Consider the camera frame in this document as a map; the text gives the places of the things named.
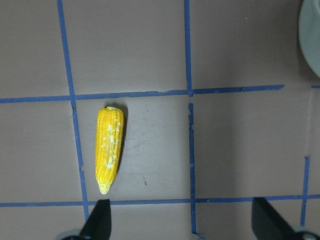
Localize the yellow corn cob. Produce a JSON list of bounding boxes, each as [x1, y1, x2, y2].
[[95, 106, 125, 195]]

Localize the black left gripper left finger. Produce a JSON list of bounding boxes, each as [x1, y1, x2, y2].
[[79, 199, 112, 240]]

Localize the pale green cooking pot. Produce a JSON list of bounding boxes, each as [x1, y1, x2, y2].
[[298, 0, 320, 77]]

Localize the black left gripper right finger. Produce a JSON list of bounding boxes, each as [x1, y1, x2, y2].
[[251, 197, 296, 240]]

